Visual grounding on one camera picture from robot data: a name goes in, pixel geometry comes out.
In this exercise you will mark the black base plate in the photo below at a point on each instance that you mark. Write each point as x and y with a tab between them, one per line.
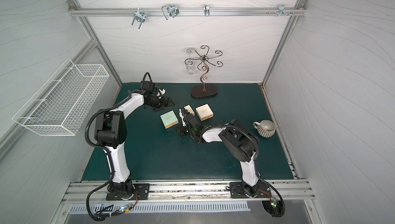
243	190
141	192

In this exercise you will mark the white wire basket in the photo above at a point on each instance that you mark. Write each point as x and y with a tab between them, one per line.
60	106

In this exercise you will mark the mint green jewelry box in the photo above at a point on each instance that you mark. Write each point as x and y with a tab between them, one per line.
169	119

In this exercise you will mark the grey ribbed ceramic cup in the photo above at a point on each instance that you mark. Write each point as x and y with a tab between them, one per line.
265	128

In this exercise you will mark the white slotted cable duct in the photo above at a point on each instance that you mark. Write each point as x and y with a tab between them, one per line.
167	207

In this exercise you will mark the metal clamp right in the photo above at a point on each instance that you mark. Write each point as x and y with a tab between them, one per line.
281	12

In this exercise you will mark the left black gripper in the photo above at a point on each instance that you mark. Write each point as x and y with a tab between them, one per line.
163	101

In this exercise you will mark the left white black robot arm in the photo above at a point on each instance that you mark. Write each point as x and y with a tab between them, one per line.
107	130

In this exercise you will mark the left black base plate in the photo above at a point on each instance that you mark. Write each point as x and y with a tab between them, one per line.
141	192

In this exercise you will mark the clear glass on wall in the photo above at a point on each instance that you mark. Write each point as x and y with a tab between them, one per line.
190	67

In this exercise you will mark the aluminium overhead rail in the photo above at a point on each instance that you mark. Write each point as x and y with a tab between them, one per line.
184	12

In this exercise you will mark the metal ring clamp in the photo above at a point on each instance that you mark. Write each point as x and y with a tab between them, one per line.
206	10

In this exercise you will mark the metal hook clamp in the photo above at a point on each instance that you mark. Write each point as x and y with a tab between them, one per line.
170	10
139	17

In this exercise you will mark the metal hook clamp centre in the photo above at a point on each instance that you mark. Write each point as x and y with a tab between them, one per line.
170	10

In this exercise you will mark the metal hook clamp left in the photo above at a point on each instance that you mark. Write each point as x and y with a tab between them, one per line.
139	17

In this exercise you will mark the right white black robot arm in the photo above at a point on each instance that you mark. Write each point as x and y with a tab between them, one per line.
241	143

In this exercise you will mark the bronze swirl jewelry stand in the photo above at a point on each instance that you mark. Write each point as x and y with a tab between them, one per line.
205	90

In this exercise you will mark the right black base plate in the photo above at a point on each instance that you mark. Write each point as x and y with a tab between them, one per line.
243	190

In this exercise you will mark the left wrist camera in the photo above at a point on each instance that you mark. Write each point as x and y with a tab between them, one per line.
149	86

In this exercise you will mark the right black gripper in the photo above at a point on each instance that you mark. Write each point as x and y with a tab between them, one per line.
187	117

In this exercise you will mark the large cream drawer jewelry box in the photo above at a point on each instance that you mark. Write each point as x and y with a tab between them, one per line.
204	112

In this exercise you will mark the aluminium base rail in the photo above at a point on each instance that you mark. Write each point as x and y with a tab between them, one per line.
214	190

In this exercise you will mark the small cream jewelry box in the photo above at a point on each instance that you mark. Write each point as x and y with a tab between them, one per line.
190	110

